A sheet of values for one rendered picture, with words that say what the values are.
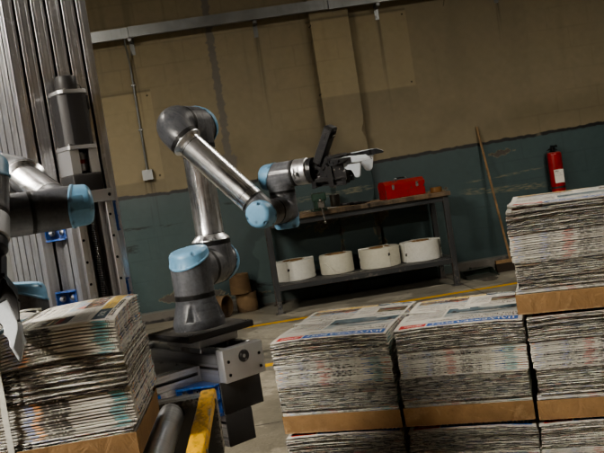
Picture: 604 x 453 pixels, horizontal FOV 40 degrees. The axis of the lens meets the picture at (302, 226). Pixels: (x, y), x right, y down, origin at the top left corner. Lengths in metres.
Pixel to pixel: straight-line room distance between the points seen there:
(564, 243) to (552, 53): 7.38
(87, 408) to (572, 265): 1.02
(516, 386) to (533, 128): 7.22
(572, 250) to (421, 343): 0.38
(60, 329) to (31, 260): 1.14
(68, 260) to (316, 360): 0.79
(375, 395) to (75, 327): 0.84
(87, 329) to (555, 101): 8.06
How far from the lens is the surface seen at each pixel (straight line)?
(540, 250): 1.81
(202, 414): 1.45
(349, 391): 1.93
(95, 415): 1.32
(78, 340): 1.30
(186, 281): 2.36
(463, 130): 8.76
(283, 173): 2.35
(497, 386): 1.87
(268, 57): 8.57
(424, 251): 7.99
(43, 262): 2.36
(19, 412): 1.35
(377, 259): 7.92
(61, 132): 2.34
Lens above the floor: 1.19
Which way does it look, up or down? 3 degrees down
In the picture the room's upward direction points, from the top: 9 degrees counter-clockwise
